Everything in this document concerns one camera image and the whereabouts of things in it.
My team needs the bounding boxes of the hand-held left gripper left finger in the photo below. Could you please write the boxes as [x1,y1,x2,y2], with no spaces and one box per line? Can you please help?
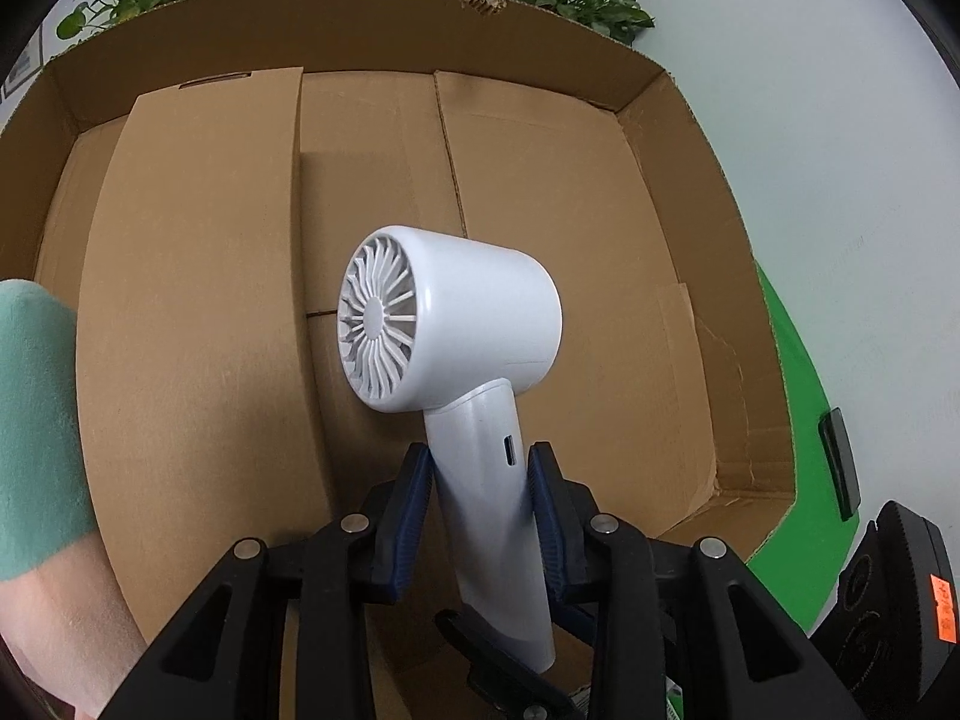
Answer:
[97,444,437,720]

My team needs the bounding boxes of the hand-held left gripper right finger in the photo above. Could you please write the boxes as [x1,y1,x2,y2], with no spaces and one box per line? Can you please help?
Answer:
[525,441,871,720]

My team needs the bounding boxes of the white hand-held fan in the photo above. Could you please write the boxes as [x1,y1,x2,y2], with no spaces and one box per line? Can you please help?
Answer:
[337,225,563,672]

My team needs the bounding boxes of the small brown cardboard box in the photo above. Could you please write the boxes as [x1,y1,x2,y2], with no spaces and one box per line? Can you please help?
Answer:
[77,66,338,720]

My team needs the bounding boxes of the large cardboard box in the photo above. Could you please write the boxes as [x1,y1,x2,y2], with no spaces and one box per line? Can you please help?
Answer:
[0,0,797,720]

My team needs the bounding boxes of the pink and teal plush toy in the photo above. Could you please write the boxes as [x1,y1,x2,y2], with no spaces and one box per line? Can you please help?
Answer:
[0,277,151,720]

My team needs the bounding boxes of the black flat rectangular object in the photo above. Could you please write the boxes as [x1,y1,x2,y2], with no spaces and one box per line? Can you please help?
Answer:
[816,406,862,522]

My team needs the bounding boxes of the green tablecloth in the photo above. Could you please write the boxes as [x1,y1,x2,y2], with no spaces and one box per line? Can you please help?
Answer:
[739,259,863,635]

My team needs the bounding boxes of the group of framed wall certificates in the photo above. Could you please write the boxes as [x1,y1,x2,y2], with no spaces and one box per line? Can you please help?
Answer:
[0,30,42,102]

